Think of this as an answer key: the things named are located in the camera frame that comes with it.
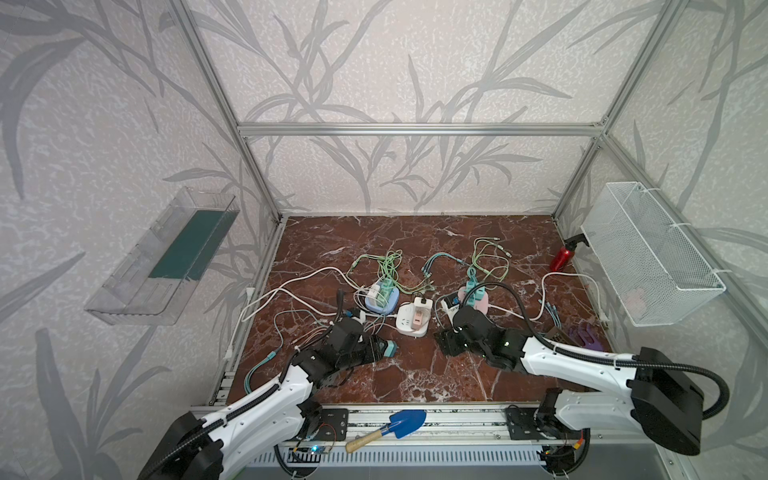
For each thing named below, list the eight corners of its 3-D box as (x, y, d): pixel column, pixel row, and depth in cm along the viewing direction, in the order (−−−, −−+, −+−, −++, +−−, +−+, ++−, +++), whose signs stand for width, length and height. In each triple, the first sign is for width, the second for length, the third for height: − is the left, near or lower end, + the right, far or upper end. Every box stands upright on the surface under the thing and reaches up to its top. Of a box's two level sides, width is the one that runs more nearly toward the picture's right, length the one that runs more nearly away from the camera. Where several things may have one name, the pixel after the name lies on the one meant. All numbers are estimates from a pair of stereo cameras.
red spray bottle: (552, 272, 106) (575, 239, 92) (550, 266, 107) (572, 233, 93) (562, 272, 106) (586, 239, 92) (560, 266, 107) (583, 233, 93)
